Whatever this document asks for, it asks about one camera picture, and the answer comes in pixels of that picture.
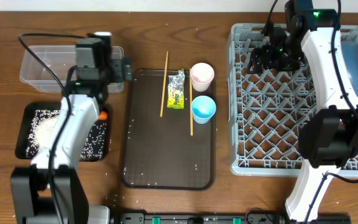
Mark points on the black rail with green clips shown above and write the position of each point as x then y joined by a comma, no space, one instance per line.
228,218

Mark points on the pink plastic cup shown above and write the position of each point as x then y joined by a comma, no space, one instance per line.
202,74

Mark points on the orange carrot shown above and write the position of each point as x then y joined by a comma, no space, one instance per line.
103,115

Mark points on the light blue plastic cup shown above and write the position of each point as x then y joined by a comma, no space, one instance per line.
203,109

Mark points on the wooden chopstick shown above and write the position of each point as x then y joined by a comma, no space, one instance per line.
191,99
164,85

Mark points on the dark brown serving tray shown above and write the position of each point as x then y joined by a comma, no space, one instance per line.
163,148

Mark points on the foil snack wrapper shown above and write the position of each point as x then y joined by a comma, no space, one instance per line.
176,90

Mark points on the clear plastic bin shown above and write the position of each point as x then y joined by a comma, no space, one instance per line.
42,68

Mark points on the grey plastic dishwasher rack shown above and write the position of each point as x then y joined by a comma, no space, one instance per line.
266,110

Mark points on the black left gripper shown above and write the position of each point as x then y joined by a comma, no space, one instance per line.
122,74

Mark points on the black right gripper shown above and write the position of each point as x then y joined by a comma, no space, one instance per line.
268,62

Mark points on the wooden chopstick right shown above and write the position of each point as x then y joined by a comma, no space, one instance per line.
191,99

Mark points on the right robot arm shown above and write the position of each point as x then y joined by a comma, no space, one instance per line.
330,138

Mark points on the black waste bin tray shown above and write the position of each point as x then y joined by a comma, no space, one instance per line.
29,113

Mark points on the wooden chopstick left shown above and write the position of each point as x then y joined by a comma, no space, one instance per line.
164,85

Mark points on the pile of white rice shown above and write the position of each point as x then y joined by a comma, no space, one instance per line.
41,129

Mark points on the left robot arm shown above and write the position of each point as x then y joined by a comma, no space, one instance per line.
49,190

